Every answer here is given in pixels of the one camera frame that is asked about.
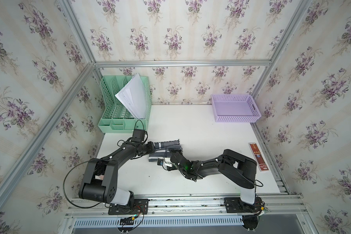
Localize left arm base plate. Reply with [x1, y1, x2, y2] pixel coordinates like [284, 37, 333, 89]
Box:
[108, 199, 149, 215]

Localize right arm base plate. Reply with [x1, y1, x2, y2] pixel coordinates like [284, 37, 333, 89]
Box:
[224, 197, 265, 214]

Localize purple plastic basket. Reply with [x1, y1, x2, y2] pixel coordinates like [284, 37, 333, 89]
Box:
[211, 94, 261, 123]

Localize white paper sheets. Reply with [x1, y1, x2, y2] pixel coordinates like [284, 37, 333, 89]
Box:
[115, 73, 148, 119]

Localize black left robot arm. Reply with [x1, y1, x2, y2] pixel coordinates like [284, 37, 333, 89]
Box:
[79, 141, 155, 207]

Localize red rectangular packet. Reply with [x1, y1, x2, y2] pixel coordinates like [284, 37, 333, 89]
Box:
[248, 142, 269, 172]

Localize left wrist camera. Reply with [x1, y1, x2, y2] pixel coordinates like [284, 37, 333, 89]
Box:
[131, 129, 146, 142]

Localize green mesh file organizer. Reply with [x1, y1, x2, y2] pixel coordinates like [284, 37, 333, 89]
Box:
[98, 75, 152, 134]

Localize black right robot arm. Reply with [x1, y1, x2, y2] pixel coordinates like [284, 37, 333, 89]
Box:
[163, 149, 257, 205]

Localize small circuit board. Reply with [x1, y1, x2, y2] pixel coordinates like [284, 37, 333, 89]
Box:
[120, 217, 135, 226]

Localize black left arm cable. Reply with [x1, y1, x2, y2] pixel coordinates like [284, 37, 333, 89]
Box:
[62, 159, 106, 210]

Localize grey plaid pillowcase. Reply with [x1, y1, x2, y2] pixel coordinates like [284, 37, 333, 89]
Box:
[148, 139, 182, 162]

